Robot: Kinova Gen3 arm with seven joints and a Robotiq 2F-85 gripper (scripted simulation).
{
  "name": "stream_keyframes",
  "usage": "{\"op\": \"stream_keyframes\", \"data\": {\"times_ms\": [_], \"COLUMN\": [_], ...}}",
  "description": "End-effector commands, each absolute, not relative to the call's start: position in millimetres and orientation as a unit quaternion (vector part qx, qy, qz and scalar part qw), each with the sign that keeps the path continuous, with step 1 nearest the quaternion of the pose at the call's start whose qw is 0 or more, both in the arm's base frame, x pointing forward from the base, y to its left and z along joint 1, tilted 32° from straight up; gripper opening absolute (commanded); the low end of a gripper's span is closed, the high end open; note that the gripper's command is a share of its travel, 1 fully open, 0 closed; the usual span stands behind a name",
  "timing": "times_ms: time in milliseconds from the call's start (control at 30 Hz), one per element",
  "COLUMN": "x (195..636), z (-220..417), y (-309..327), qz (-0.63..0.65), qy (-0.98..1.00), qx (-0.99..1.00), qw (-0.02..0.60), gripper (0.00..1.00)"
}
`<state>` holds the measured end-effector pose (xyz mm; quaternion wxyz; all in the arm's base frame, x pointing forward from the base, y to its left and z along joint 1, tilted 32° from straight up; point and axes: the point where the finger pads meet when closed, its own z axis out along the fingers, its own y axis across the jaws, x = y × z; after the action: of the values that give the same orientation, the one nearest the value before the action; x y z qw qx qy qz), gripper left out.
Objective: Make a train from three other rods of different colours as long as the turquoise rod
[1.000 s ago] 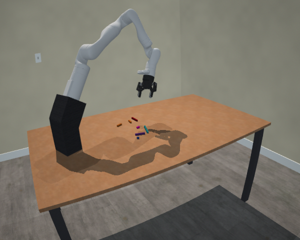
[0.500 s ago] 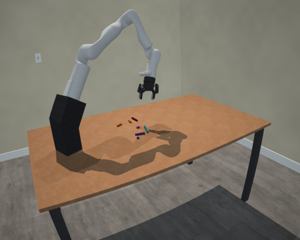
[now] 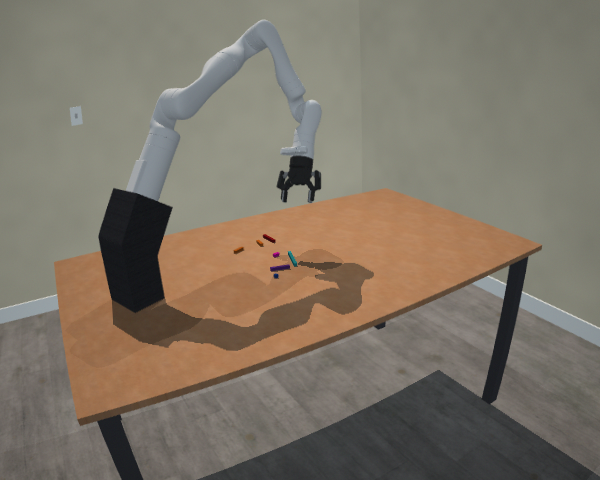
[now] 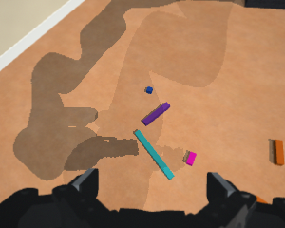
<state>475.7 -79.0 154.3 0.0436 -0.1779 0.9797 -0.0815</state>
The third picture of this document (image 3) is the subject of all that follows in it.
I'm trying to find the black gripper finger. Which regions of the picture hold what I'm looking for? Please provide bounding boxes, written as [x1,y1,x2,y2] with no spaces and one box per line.
[277,171,296,203]
[299,170,321,203]

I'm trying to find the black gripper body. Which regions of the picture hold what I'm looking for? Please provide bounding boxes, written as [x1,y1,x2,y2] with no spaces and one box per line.
[288,156,313,185]

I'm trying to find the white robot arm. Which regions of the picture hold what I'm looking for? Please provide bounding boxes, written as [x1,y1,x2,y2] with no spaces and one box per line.
[126,20,322,201]

